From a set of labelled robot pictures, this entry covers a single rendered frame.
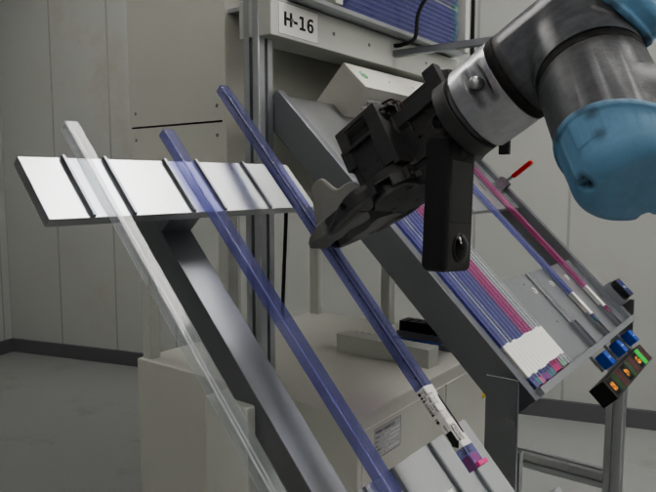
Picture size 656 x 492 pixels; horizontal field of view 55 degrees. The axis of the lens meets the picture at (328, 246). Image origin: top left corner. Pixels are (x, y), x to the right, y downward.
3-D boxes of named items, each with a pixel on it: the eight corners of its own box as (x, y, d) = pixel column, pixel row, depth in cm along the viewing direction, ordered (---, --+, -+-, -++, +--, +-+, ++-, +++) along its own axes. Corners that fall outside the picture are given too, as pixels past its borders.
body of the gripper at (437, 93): (378, 147, 65) (469, 72, 57) (411, 220, 62) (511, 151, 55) (327, 140, 59) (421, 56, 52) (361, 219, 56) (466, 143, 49)
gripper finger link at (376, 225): (327, 207, 70) (382, 160, 64) (347, 254, 68) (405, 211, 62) (307, 207, 67) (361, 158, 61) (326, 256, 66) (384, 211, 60)
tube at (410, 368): (477, 469, 54) (486, 463, 53) (469, 473, 53) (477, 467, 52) (225, 94, 76) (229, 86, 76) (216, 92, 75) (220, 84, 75)
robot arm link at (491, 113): (554, 124, 52) (509, 110, 46) (510, 155, 55) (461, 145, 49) (514, 53, 54) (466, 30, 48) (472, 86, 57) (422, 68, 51)
